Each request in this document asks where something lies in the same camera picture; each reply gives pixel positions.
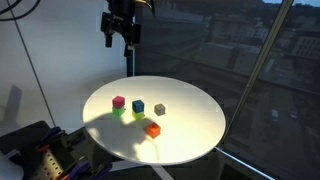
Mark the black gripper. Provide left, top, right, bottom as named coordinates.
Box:
left=100, top=0, right=142, bottom=58

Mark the pink block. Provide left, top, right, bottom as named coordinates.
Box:
left=112, top=95, right=126, bottom=110

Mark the purple clamp with orange tips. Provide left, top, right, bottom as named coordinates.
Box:
left=61, top=159, right=113, bottom=180
left=34, top=125, right=63, bottom=154

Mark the grey block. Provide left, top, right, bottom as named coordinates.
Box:
left=153, top=103, right=167, bottom=117

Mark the white rounded object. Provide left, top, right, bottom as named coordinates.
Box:
left=0, top=151, right=25, bottom=180

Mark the green block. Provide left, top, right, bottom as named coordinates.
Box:
left=111, top=106, right=127, bottom=118

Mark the metal window sill rail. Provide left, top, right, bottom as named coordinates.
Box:
left=214, top=146, right=278, bottom=180

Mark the orange block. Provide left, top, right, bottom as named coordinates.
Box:
left=144, top=122, right=162, bottom=140

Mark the yellow-green block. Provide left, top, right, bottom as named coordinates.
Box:
left=131, top=110, right=146, bottom=121

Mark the perforated metal board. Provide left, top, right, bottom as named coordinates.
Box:
left=31, top=148, right=68, bottom=180

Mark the metal window frame bar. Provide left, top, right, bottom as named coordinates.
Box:
left=219, top=0, right=295, bottom=148

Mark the white table leg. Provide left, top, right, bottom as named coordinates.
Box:
left=151, top=164, right=176, bottom=180

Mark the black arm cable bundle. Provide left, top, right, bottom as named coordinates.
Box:
left=0, top=0, right=42, bottom=22

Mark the black mounting base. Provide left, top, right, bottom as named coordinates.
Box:
left=0, top=119, right=114, bottom=180

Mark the blue block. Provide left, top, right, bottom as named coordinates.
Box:
left=131, top=99, right=145, bottom=114

